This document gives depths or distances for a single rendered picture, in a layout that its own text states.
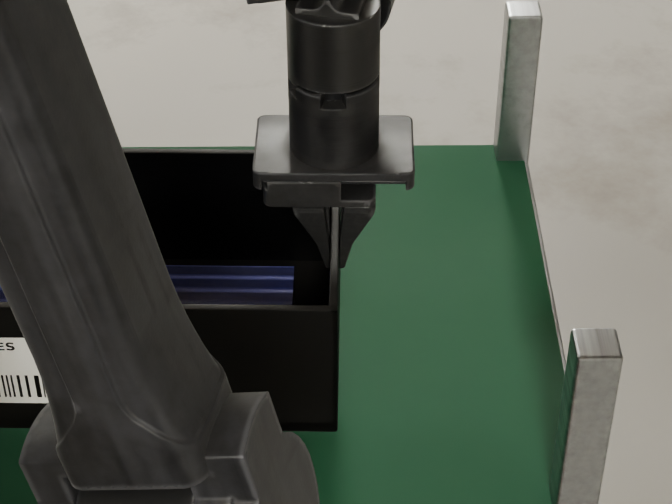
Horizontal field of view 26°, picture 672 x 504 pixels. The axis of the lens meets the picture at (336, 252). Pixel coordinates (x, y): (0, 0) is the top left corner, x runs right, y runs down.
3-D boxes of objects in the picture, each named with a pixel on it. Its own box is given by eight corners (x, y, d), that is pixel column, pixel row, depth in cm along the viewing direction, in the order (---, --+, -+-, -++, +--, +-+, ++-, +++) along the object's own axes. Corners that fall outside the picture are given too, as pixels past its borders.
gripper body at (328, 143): (258, 137, 97) (254, 42, 93) (411, 138, 97) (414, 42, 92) (253, 196, 92) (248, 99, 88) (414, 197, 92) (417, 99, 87)
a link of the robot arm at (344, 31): (274, 5, 85) (371, 14, 84) (301, -51, 90) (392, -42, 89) (278, 104, 89) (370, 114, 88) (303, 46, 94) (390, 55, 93)
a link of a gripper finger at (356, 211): (272, 231, 103) (267, 120, 97) (373, 231, 102) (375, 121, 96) (267, 294, 97) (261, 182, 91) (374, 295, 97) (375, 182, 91)
